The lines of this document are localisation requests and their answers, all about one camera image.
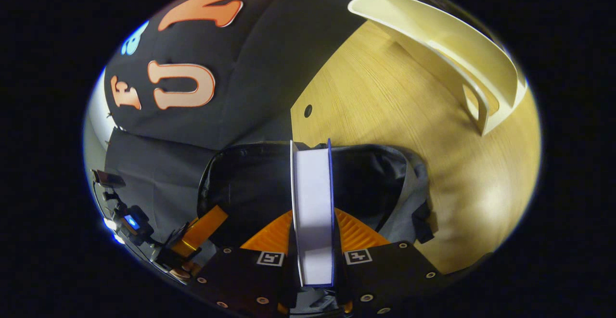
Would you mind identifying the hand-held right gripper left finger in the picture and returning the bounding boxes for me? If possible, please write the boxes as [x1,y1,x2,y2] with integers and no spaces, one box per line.
[192,210,296,315]

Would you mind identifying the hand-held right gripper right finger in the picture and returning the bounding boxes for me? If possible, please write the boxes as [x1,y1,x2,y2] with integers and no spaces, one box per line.
[333,208,451,316]

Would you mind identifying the grey schoolbag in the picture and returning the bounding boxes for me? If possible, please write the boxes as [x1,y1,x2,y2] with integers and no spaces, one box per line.
[196,141,435,261]

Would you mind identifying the blue cover book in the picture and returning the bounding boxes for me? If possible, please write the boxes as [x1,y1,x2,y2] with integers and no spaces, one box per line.
[290,138,335,289]

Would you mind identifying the white bookshelf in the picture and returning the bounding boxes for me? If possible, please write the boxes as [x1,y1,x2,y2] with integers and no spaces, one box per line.
[347,0,528,137]

